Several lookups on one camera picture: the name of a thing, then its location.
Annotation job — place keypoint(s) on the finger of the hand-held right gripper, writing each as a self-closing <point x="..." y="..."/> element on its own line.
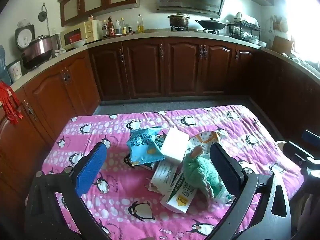
<point x="296" y="151"/>
<point x="311" y="136"/>

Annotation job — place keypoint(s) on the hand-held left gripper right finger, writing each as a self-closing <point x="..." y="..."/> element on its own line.
<point x="225" y="170"/>

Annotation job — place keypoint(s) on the cream microwave oven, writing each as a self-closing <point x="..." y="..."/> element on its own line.
<point x="72" y="36"/>

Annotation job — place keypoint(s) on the green plush toy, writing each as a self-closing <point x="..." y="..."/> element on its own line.
<point x="197" y="172"/>

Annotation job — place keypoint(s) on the glass-door wall cabinet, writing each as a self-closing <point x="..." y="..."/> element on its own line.
<point x="100" y="0"/>

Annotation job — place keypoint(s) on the green white small box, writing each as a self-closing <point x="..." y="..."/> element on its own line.
<point x="160" y="141"/>

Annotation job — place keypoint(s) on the blue water jug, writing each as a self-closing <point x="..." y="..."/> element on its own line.
<point x="3" y="65"/>

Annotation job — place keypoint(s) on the kitchen window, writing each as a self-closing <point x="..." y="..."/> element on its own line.
<point x="302" y="17"/>

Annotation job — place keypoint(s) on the white floral cup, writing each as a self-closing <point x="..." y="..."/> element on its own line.
<point x="15" y="71"/>

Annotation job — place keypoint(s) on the white bucket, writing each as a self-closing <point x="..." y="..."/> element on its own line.
<point x="279" y="146"/>

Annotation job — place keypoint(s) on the pink penguin blanket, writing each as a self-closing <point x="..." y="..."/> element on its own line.
<point x="120" y="192"/>

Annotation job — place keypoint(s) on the small white bowl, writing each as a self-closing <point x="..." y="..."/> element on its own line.
<point x="253" y="41"/>
<point x="263" y="44"/>

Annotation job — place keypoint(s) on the person's right forearm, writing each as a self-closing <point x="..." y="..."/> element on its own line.
<point x="306" y="215"/>

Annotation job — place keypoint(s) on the black wok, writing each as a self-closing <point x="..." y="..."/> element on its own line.
<point x="211" y="24"/>

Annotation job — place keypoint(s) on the white paper box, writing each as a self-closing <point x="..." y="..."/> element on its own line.
<point x="162" y="177"/>

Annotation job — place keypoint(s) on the orange white snack packet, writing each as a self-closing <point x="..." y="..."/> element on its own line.
<point x="202" y="137"/>

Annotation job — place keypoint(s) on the wall utensil holder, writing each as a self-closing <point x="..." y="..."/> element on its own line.
<point x="278" y="23"/>

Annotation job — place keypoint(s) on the black dish rack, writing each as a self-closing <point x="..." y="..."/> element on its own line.
<point x="243" y="28"/>

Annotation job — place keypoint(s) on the gas stove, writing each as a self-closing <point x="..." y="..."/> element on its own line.
<point x="192" y="30"/>

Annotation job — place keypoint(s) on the blue snack packet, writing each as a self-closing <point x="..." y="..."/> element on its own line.
<point x="142" y="145"/>

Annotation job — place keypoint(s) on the rice cooker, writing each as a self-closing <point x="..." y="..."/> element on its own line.
<point x="37" y="50"/>

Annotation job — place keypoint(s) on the cream canister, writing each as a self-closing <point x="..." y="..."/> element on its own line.
<point x="93" y="31"/>

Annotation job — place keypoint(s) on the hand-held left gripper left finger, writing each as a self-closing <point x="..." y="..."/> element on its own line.
<point x="92" y="165"/>

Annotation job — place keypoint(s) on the metal cooking pot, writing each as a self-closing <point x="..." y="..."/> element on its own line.
<point x="178" y="20"/>

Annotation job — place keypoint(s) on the row of condiment bottles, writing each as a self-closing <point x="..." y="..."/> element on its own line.
<point x="111" y="28"/>

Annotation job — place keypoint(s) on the wooden base cabinets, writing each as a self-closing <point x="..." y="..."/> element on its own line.
<point x="145" y="67"/>

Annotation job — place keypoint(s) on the white green plastic packet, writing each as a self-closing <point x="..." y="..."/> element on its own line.
<point x="226" y="196"/>

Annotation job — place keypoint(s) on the white green milk carton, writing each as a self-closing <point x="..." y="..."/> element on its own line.
<point x="177" y="197"/>

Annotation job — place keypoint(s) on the wooden cutting board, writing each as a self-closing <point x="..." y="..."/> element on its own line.
<point x="281" y="45"/>

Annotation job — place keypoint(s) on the red tassel ornament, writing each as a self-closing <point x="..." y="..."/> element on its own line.
<point x="8" y="102"/>

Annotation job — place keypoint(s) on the black hanging utensil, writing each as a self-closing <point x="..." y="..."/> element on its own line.
<point x="42" y="15"/>

